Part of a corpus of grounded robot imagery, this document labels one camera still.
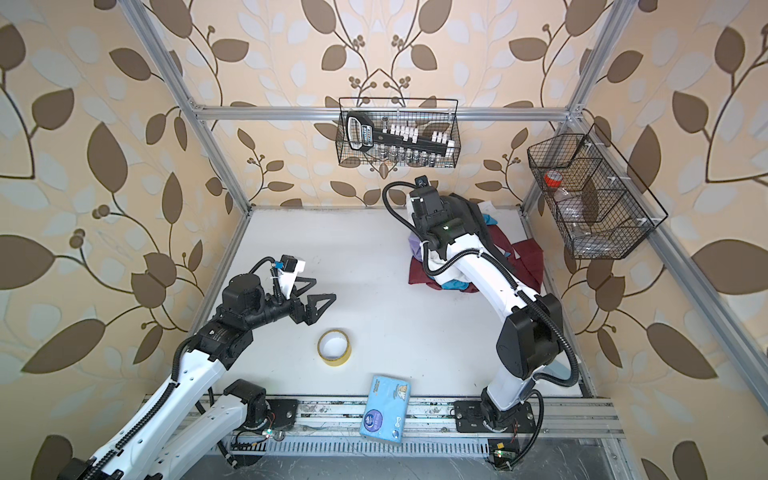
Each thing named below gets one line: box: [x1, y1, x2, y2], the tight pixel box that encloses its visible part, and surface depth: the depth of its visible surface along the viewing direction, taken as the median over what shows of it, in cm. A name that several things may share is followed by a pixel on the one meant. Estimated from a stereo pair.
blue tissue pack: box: [359, 375, 412, 444], surface depth 72 cm
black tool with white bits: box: [346, 112, 456, 157], surface depth 86 cm
